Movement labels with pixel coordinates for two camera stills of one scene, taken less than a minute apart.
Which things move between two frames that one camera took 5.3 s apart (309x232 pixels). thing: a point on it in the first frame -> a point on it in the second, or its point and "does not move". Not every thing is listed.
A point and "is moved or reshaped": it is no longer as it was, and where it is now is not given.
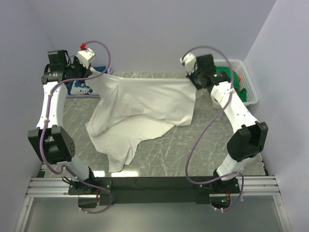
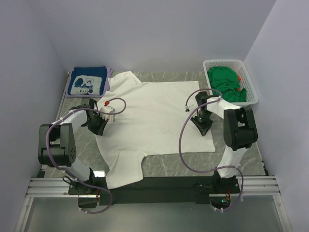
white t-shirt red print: x=130 y=109 is moved or reshaped
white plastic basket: x=238 y=67 does not move
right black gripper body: x=193 y=77 -> x=201 y=122
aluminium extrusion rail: x=58 y=187 does not move
